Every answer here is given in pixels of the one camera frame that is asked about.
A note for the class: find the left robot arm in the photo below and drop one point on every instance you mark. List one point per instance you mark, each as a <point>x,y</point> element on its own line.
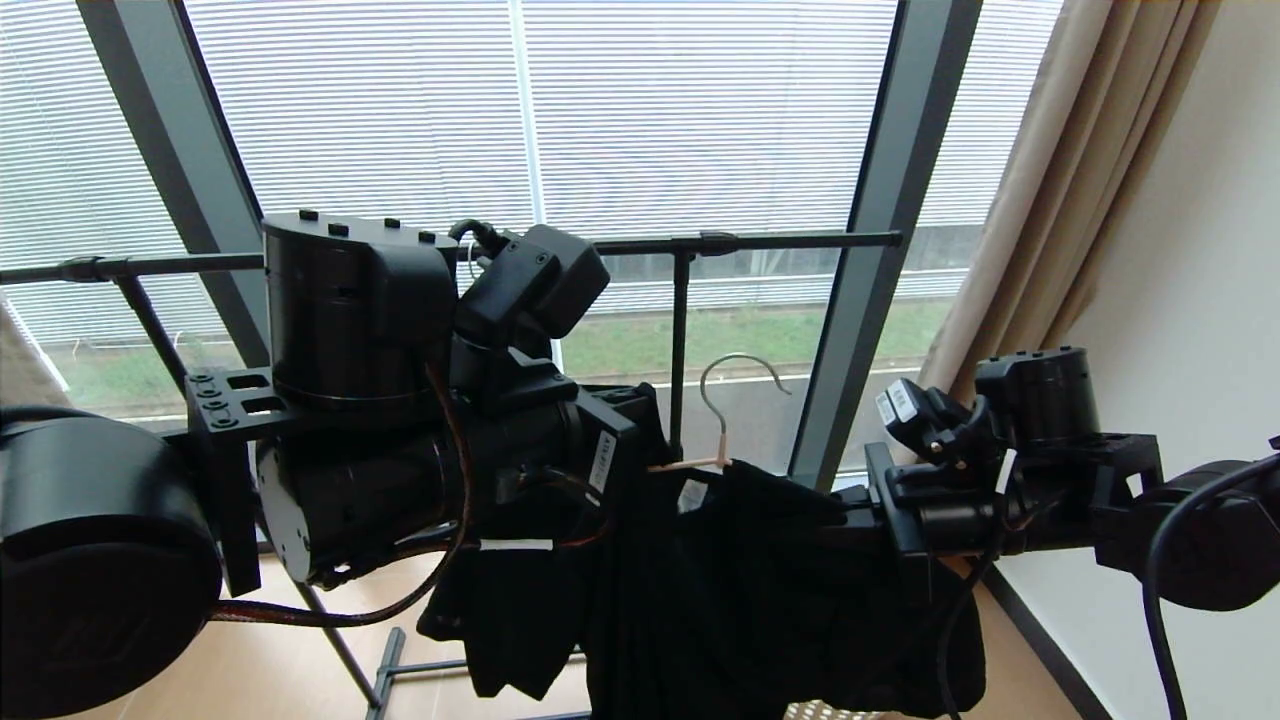
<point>100,560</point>

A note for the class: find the black shorts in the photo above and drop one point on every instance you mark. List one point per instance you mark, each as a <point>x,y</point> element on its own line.
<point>520,620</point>

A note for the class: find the white laundry basket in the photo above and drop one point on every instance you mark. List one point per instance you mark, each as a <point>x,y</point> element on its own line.
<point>830,712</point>

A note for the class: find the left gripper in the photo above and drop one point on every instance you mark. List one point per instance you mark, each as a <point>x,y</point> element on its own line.
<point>400,480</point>

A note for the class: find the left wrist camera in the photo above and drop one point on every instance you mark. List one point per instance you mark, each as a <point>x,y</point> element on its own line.
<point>540,280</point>

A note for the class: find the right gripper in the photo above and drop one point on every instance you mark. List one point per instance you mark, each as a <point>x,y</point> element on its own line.
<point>960,510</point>

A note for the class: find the black garment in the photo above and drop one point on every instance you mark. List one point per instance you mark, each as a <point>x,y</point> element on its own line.
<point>750,600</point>

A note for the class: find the beige curtain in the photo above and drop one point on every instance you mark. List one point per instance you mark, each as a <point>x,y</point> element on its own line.
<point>1050,200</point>
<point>20,370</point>

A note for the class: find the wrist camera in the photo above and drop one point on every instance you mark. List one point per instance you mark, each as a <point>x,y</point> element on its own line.
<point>540,280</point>
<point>920,410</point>

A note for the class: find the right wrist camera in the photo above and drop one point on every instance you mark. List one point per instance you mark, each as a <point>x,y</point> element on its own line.
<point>920,410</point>

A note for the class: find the black clothes rack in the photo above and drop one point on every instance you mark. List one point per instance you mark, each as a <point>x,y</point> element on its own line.
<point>800,240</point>

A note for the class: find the window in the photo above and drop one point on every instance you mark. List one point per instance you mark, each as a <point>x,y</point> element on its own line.
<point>700,120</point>

